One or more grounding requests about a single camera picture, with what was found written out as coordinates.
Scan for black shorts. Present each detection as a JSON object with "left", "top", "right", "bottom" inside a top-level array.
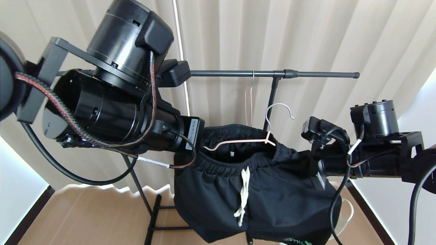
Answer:
[{"left": 173, "top": 124, "right": 342, "bottom": 245}]

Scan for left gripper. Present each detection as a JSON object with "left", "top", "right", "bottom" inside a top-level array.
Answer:
[{"left": 42, "top": 69, "right": 205, "bottom": 154}]

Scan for black clothes rack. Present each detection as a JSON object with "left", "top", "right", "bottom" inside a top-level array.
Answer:
[{"left": 56, "top": 69, "right": 360, "bottom": 245}]

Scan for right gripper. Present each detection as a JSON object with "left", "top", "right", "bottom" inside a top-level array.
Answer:
[{"left": 308, "top": 144, "right": 406, "bottom": 191}]

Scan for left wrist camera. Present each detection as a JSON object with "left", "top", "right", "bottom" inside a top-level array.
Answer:
[{"left": 150, "top": 59, "right": 192, "bottom": 88}]

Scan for white laundry basket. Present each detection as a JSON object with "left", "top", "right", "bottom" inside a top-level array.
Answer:
[{"left": 327, "top": 198, "right": 355, "bottom": 240}]

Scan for beige curtain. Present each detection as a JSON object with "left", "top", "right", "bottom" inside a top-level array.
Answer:
[{"left": 0, "top": 0, "right": 436, "bottom": 195}]

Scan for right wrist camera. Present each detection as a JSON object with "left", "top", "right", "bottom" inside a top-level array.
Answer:
[{"left": 301, "top": 116, "right": 351, "bottom": 152}]

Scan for pink clothes hanger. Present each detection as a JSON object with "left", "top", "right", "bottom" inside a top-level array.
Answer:
[
  {"left": 245, "top": 70, "right": 255, "bottom": 128},
  {"left": 203, "top": 103, "right": 295, "bottom": 151}
]

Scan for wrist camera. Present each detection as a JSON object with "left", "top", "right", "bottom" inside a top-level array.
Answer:
[
  {"left": 301, "top": 116, "right": 351, "bottom": 152},
  {"left": 150, "top": 59, "right": 192, "bottom": 88}
]

